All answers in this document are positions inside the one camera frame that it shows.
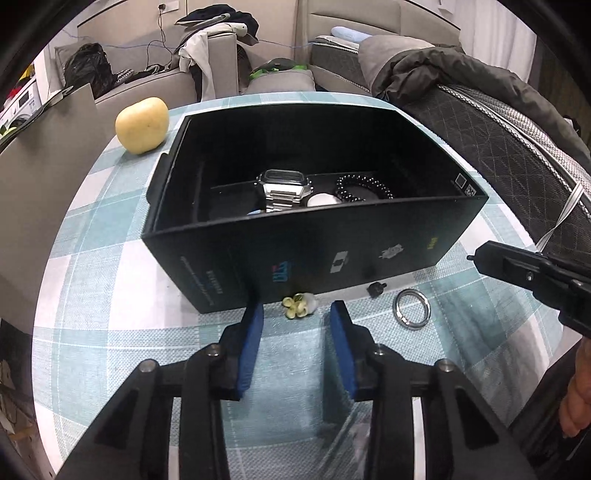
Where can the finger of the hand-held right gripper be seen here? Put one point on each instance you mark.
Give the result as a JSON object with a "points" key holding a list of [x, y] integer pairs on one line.
{"points": [[521, 265]]}

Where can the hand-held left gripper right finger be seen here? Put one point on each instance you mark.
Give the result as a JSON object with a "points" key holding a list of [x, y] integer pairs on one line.
{"points": [[344, 350]]}

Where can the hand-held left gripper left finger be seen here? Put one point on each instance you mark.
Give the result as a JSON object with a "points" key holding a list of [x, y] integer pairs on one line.
{"points": [[249, 350]]}

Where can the yellow flower hair clip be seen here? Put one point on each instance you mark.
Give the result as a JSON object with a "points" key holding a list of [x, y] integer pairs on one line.
{"points": [[295, 307]]}

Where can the black cardboard box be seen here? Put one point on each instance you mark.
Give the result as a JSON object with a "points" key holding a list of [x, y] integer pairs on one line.
{"points": [[231, 267]]}

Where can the silver metal watch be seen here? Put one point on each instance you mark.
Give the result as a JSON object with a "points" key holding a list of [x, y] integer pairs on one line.
{"points": [[281, 194]]}

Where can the person's right hand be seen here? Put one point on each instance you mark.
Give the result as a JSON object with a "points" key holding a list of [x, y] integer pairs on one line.
{"points": [[578, 392]]}

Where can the small black screw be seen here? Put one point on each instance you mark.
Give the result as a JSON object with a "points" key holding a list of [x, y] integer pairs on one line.
{"points": [[373, 289]]}

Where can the bed with beige headboard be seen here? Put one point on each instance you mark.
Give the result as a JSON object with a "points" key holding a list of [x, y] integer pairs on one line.
{"points": [[498, 152]]}

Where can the white round object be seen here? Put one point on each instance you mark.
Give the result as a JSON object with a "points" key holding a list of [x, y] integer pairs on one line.
{"points": [[323, 200]]}

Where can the dark green jacket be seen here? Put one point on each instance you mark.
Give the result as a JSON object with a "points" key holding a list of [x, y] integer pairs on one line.
{"points": [[461, 69]]}

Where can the grey blanket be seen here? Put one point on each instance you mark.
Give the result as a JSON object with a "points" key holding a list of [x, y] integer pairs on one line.
{"points": [[392, 50]]}

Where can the yellow apple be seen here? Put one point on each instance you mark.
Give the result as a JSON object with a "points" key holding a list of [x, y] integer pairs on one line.
{"points": [[141, 124]]}

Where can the grey sofa cushion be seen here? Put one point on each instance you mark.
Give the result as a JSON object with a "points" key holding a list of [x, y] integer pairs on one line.
{"points": [[281, 83]]}

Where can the black and green object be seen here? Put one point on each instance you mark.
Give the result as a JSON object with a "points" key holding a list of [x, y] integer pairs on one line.
{"points": [[277, 67]]}

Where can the light blue pillow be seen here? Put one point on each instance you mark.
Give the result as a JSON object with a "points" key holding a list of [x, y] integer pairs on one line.
{"points": [[351, 33]]}

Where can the striped cloth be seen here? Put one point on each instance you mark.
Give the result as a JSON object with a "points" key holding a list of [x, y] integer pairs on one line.
{"points": [[123, 75]]}

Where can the black backpack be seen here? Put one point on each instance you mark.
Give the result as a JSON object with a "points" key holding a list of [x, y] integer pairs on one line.
{"points": [[87, 69]]}

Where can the black garment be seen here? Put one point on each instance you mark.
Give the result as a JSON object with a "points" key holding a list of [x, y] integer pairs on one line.
{"points": [[231, 19]]}

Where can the white washing machine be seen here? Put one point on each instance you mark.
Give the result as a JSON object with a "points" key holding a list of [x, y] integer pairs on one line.
{"points": [[23, 99]]}

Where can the white wall socket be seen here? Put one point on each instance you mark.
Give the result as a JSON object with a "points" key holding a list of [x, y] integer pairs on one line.
{"points": [[167, 6]]}

